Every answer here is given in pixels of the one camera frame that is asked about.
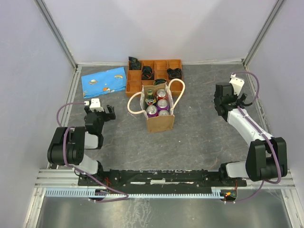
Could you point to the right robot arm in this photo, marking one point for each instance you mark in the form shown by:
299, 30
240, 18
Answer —
267, 155

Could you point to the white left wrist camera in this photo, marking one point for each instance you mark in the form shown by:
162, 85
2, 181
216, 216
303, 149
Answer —
95, 105

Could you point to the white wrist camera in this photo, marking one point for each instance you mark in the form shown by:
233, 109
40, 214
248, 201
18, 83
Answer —
95, 105
237, 83

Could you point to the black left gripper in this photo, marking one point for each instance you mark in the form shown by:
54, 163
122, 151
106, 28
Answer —
108, 116

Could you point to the blue patterned cloth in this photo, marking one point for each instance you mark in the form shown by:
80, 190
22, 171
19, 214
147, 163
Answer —
105, 82

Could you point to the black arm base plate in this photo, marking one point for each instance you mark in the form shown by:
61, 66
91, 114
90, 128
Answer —
161, 182

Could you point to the red soda can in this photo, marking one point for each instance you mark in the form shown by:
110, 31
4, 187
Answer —
161, 94
163, 112

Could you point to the purple soda can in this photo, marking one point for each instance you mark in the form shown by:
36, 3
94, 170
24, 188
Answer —
162, 104
152, 111

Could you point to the dark rolled fabric behind bag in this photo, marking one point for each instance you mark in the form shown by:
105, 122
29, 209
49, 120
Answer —
159, 81

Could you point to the black rolled band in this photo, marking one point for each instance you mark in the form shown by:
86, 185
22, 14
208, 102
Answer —
147, 73
174, 73

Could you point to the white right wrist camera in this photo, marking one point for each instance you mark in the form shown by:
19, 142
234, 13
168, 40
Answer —
237, 83

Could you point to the brown canvas bag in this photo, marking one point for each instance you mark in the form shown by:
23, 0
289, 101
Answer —
163, 122

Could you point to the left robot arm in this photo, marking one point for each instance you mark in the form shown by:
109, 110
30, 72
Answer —
67, 147

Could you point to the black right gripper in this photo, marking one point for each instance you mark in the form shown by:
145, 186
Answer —
235, 97

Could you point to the green glass bottle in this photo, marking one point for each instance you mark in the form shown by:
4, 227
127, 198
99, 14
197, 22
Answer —
150, 99

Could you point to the dark patterned rolled fabric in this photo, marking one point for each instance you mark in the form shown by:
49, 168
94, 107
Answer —
134, 63

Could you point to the black rolled band left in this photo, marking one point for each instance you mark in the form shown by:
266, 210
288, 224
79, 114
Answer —
147, 73

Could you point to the black rolled band right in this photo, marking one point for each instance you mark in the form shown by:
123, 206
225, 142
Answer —
174, 73

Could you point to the orange compartment tray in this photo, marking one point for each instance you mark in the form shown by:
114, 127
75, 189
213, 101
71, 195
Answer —
134, 77

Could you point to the light blue cable duct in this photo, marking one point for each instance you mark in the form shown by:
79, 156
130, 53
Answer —
94, 193

